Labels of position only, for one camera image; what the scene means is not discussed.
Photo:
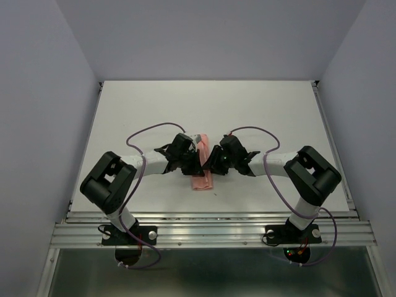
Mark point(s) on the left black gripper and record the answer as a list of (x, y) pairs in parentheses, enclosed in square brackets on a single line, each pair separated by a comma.
[(195, 169)]

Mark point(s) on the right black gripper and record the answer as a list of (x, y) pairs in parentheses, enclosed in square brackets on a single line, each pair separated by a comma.
[(212, 163)]

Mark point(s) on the pink satin napkin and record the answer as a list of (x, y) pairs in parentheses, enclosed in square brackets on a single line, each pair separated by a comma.
[(200, 183)]

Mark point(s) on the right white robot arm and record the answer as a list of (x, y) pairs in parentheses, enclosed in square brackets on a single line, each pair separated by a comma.
[(312, 175)]

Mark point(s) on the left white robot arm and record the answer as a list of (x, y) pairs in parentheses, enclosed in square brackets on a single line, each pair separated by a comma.
[(108, 186)]

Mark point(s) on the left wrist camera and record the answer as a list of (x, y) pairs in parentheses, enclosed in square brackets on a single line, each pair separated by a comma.
[(196, 138)]

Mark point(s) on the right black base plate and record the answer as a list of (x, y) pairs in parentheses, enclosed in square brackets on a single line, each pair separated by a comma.
[(289, 234)]

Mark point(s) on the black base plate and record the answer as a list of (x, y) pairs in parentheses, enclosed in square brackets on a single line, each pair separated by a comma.
[(111, 236), (289, 234)]

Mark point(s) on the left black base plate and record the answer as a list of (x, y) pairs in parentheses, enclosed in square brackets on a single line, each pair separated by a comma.
[(111, 236)]

